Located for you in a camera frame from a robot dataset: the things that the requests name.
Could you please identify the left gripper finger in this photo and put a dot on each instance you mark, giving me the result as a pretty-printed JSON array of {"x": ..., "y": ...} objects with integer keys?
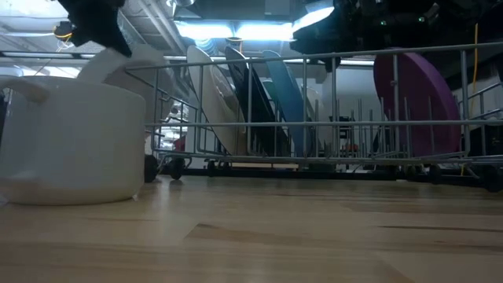
[{"x": 118, "y": 43}]

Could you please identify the blue plate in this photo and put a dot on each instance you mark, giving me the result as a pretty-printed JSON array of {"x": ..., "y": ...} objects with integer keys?
[{"x": 288, "y": 98}]

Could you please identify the black plate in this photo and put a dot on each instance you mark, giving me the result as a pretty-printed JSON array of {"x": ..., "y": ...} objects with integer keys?
[{"x": 255, "y": 110}]

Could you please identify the purple plate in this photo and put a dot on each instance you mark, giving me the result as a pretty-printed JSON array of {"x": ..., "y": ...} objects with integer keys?
[{"x": 424, "y": 98}]

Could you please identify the long ceiling light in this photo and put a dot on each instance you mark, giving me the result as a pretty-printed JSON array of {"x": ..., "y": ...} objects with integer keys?
[
  {"x": 31, "y": 54},
  {"x": 357, "y": 62}
]

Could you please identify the white mug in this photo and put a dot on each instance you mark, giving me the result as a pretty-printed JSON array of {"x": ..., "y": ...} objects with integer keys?
[{"x": 70, "y": 137}]

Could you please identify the red object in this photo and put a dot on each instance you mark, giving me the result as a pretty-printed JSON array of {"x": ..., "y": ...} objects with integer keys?
[{"x": 180, "y": 143}]

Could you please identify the silver ceiling duct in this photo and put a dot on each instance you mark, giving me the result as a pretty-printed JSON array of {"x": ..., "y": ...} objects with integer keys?
[{"x": 127, "y": 29}]

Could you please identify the black aluminium frame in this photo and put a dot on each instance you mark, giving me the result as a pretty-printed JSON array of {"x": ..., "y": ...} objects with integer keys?
[{"x": 275, "y": 172}]

